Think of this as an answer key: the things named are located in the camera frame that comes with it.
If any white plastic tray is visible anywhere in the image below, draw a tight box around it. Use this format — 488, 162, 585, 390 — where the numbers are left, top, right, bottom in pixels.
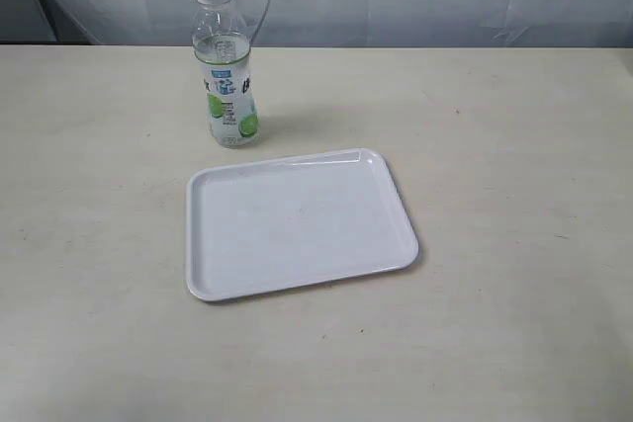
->
185, 148, 419, 302

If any clear lime drink bottle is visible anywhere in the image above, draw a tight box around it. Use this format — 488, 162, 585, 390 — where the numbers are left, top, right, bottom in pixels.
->
192, 0, 259, 147

